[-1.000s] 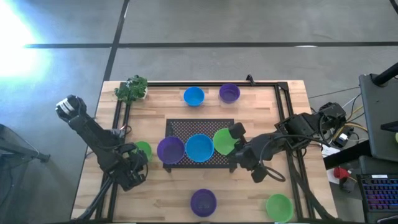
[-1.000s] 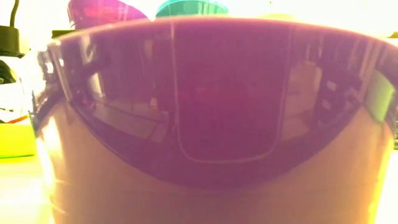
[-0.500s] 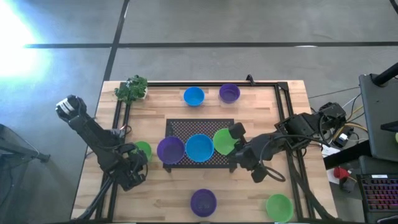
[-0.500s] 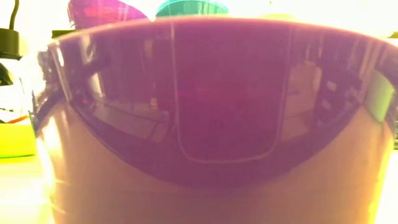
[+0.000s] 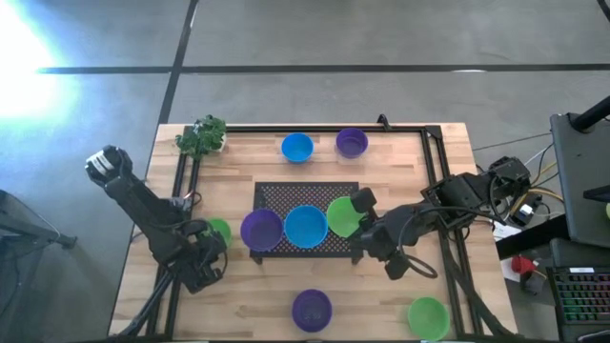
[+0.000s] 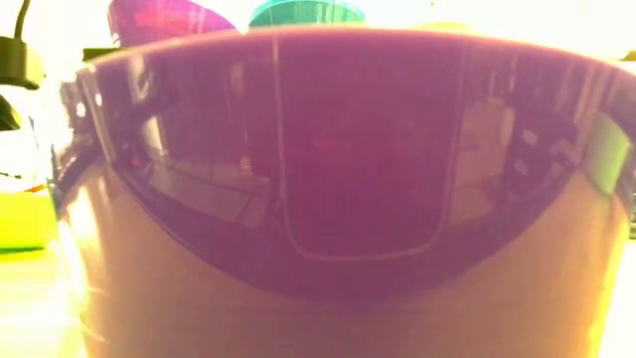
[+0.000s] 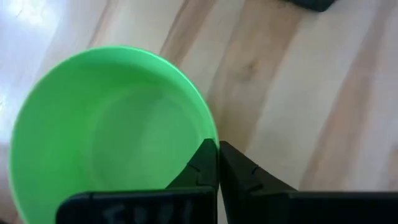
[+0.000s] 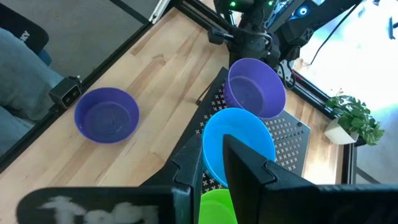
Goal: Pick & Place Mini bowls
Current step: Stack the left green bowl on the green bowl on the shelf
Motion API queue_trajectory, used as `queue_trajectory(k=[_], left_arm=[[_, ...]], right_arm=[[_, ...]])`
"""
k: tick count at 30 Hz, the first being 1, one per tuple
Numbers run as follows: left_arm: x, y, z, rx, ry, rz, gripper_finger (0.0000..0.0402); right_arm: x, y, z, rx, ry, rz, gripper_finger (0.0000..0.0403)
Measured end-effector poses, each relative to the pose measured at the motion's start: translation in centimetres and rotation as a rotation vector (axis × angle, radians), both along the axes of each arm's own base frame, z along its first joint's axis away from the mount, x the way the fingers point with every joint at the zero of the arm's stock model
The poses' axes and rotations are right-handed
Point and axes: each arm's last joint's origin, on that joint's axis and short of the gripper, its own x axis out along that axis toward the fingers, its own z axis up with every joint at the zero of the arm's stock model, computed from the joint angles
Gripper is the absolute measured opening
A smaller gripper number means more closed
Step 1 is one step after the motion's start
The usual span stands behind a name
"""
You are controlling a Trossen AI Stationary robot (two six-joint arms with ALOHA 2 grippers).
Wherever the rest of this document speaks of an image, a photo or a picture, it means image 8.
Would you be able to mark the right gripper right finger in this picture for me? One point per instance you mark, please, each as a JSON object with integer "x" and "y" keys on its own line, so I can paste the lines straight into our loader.
{"x": 245, "y": 174}

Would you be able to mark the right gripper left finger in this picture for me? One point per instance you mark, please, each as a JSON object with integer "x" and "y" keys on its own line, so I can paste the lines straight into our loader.
{"x": 186, "y": 174}

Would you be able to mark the green plastic mini bowl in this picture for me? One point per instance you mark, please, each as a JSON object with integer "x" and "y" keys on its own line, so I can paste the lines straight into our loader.
{"x": 214, "y": 208}

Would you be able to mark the purple plastic mini bowl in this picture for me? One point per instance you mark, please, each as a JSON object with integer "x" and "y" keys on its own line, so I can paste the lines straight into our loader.
{"x": 255, "y": 87}
{"x": 106, "y": 115}

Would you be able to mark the blue plastic mini bowl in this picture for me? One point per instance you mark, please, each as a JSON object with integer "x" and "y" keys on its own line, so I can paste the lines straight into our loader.
{"x": 239, "y": 124}

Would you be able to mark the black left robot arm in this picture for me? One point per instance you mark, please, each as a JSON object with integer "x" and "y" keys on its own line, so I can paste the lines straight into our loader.
{"x": 314, "y": 18}

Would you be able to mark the black perforated metal rack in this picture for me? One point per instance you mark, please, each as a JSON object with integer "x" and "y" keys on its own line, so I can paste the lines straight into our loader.
{"x": 289, "y": 140}

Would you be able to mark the green plant in white pot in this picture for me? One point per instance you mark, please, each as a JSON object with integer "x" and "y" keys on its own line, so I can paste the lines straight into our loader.
{"x": 354, "y": 118}

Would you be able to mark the person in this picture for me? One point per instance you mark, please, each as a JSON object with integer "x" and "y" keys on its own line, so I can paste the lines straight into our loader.
{"x": 25, "y": 81}

